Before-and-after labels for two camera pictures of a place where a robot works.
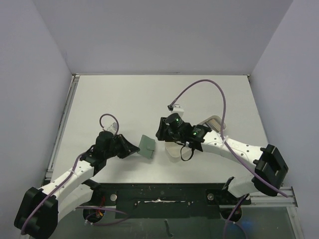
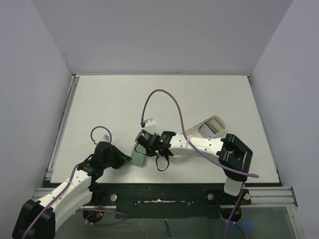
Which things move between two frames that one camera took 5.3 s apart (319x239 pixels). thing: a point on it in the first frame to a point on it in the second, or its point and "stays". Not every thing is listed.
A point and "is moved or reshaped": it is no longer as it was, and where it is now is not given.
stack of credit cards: (214, 124) stays
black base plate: (165, 200) stays
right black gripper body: (161, 129) to (139, 140)
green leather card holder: (147, 146) is moved or reshaped
